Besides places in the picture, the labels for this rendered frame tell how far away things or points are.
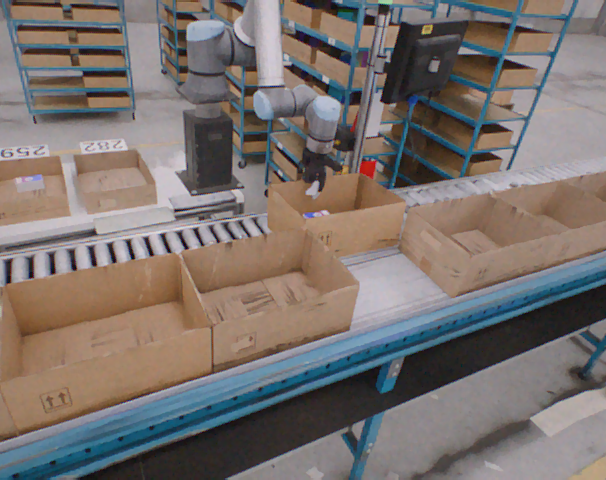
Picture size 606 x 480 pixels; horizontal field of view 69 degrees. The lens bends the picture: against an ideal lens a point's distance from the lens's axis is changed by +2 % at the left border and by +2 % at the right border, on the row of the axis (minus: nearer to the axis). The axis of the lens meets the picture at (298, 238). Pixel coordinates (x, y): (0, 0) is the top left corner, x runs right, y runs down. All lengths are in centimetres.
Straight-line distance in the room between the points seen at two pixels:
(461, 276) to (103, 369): 100
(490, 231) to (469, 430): 95
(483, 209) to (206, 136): 118
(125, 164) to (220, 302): 122
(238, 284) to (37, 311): 52
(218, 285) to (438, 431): 132
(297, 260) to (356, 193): 50
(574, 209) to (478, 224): 42
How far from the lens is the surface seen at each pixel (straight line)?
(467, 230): 183
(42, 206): 197
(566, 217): 213
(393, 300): 139
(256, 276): 135
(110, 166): 232
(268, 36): 151
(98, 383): 102
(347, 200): 177
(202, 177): 209
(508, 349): 180
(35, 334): 129
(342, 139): 202
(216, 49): 195
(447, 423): 229
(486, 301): 146
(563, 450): 248
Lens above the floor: 175
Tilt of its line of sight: 34 degrees down
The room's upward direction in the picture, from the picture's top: 7 degrees clockwise
